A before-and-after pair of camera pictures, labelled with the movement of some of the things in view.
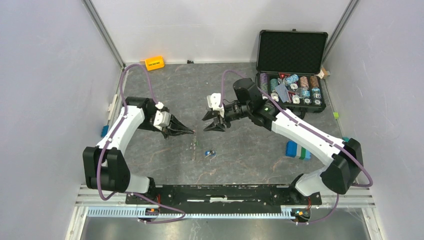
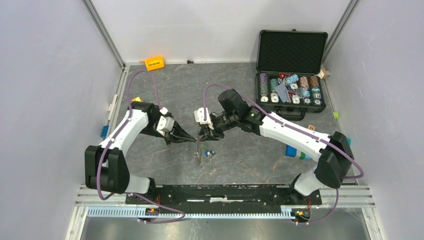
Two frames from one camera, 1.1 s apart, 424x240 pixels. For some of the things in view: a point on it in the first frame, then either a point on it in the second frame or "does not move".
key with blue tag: [210, 153] does not move
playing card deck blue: [283, 92] does not move
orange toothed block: [154, 63] does not move
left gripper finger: [176, 133] to [177, 140]
